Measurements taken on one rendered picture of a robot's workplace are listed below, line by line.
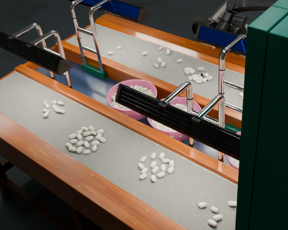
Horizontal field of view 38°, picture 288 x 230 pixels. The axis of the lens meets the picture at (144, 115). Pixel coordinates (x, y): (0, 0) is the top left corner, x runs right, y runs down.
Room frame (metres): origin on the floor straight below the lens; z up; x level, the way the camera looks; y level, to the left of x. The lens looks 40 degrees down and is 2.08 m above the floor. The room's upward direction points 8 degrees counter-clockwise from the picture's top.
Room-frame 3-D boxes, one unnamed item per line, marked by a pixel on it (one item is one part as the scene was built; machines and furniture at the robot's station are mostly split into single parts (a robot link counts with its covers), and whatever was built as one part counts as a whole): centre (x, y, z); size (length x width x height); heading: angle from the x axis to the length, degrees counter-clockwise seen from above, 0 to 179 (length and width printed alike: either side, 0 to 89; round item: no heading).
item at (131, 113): (1.73, 0.05, 0.72); 0.27 x 0.27 x 0.10
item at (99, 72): (2.17, 0.20, 0.90); 0.20 x 0.19 x 0.45; 44
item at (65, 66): (1.83, 0.54, 1.08); 0.62 x 0.08 x 0.07; 44
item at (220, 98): (1.20, -0.19, 0.90); 0.20 x 0.19 x 0.45; 44
